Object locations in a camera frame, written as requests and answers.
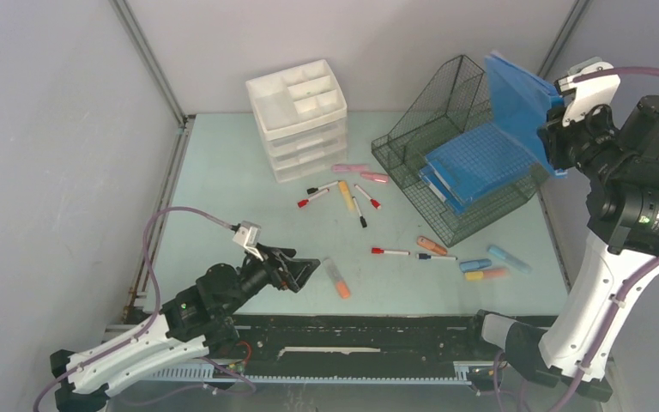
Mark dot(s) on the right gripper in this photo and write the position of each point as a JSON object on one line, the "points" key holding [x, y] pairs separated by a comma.
{"points": [[554, 133]]}

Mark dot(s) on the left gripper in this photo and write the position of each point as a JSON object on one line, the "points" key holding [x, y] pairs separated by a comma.
{"points": [[295, 272]]}

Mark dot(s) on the white plastic drawer organizer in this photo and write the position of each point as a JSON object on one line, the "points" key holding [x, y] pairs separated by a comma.
{"points": [[302, 119]]}

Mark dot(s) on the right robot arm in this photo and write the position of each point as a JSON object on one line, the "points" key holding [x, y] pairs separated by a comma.
{"points": [[621, 256]]}

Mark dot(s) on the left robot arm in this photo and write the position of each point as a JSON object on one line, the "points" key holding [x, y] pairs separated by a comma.
{"points": [[199, 319]]}

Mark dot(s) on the clear orange highlighter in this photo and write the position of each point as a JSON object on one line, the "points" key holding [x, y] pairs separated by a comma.
{"points": [[336, 277]]}

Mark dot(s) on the red cap marker left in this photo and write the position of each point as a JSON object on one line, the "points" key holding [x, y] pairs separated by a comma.
{"points": [[304, 202]]}

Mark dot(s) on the red cap marker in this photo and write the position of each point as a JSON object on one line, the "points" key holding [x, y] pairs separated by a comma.
{"points": [[304, 202], [375, 203], [379, 251]]}

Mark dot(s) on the red cap marker bottom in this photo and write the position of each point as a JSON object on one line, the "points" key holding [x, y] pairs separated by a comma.
{"points": [[379, 251]]}

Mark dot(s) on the black cap marker lower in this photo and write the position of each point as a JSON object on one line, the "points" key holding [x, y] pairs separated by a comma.
{"points": [[360, 215]]}

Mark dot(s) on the black cap marker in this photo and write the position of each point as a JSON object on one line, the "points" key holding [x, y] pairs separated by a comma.
{"points": [[360, 215], [313, 190]]}

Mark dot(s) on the black cap marker upper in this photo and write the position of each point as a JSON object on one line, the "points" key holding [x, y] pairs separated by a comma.
{"points": [[313, 190]]}

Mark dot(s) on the red cap marker right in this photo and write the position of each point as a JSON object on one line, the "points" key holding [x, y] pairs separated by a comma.
{"points": [[375, 203]]}

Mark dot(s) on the pink highlighter left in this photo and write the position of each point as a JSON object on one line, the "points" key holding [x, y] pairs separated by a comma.
{"points": [[350, 168]]}

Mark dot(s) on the pink highlighter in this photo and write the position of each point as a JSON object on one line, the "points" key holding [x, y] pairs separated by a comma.
{"points": [[375, 177], [350, 168]]}

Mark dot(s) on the pink highlighter right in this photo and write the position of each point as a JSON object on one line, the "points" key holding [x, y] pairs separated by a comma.
{"points": [[375, 177]]}

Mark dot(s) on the orange highlighter by basket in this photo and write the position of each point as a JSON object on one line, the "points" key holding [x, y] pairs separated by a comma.
{"points": [[431, 246]]}

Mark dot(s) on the light blue highlighter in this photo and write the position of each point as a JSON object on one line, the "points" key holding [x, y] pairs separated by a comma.
{"points": [[509, 259]]}

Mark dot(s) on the yellow orange highlighter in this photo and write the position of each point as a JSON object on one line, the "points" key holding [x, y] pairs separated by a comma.
{"points": [[487, 274]]}

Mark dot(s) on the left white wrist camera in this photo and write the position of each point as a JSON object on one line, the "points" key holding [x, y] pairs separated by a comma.
{"points": [[246, 235]]}

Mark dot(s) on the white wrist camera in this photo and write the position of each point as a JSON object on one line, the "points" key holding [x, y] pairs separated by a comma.
{"points": [[586, 85], [246, 235]]}

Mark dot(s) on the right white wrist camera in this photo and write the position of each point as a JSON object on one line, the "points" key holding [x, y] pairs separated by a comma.
{"points": [[586, 85]]}

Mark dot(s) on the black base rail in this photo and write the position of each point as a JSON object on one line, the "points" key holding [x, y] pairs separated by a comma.
{"points": [[355, 347]]}

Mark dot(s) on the green wire mesh organizer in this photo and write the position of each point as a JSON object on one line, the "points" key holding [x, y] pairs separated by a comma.
{"points": [[456, 100]]}

